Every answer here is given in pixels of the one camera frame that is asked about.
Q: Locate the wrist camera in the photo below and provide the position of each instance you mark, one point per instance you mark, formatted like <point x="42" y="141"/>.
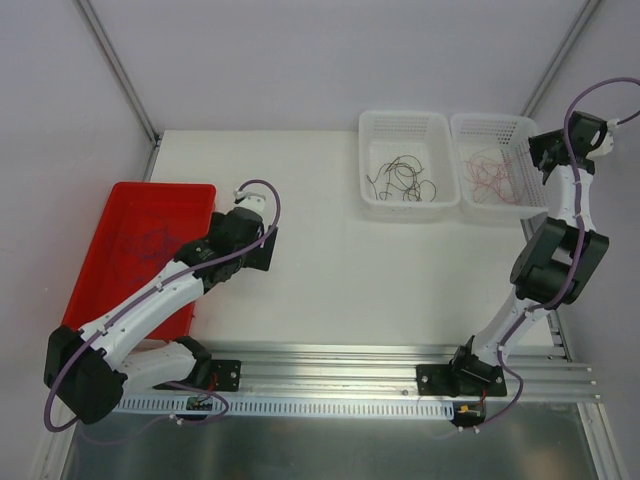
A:
<point x="605" y="142"/>
<point x="251" y="201"/>

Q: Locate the right white plastic basket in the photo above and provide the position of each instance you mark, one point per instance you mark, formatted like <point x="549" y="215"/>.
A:
<point x="498" y="181"/>

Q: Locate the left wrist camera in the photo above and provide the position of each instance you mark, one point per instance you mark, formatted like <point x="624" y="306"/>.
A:
<point x="251" y="201"/>

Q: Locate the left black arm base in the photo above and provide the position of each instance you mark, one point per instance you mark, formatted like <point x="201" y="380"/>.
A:
<point x="219" y="375"/>

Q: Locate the aluminium frame post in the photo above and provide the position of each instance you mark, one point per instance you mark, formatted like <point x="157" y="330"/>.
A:
<point x="112" y="59"/>
<point x="585" y="16"/>

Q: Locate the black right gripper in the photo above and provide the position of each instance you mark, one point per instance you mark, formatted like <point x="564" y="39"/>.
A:
<point x="545" y="153"/>

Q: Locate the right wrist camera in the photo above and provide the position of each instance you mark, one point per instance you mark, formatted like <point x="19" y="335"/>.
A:
<point x="605" y="142"/>

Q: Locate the left white plastic basket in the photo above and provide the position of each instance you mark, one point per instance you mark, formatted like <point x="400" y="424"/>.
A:
<point x="406" y="165"/>

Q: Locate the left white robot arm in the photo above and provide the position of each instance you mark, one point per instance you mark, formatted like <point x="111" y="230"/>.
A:
<point x="91" y="369"/>

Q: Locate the white slotted cable duct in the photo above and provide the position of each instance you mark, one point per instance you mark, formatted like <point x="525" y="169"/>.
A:
<point x="192" y="406"/>

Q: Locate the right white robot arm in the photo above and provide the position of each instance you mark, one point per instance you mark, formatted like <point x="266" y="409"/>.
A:
<point x="555" y="265"/>

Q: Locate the right aluminium frame post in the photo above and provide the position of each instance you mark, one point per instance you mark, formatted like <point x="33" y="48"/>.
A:
<point x="585" y="16"/>

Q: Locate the left aluminium frame post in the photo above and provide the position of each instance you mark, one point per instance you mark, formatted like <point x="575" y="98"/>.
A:
<point x="112" y="59"/>

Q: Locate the white plastic basket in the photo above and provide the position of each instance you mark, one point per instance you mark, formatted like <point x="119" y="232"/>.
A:
<point x="406" y="165"/>
<point x="498" y="181"/>

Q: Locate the aluminium table rail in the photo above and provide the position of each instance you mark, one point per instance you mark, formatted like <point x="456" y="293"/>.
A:
<point x="387" y="372"/>

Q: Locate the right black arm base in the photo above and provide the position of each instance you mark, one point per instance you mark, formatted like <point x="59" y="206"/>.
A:
<point x="445" y="380"/>

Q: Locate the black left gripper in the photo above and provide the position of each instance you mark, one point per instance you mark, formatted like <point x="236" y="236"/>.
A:
<point x="265" y="248"/>

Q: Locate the red plastic tray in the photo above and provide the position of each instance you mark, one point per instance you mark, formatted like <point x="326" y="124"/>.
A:
<point x="142" y="226"/>

